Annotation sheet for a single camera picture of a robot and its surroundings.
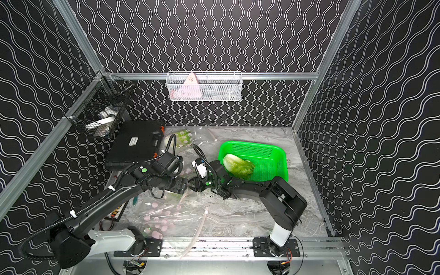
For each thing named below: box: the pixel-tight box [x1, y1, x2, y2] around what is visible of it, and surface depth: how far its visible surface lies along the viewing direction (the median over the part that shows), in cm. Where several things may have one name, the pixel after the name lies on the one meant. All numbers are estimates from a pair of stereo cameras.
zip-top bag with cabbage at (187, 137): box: [162, 127, 219, 150], surface depth 109 cm
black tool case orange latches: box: [104, 120, 165, 170], surface depth 105 cm
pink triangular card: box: [179, 72, 202, 98], surface depth 92 cm
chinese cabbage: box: [222, 153, 256, 179], surface depth 94 cm
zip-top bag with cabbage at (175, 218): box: [130, 189, 209, 259], surface depth 81 cm
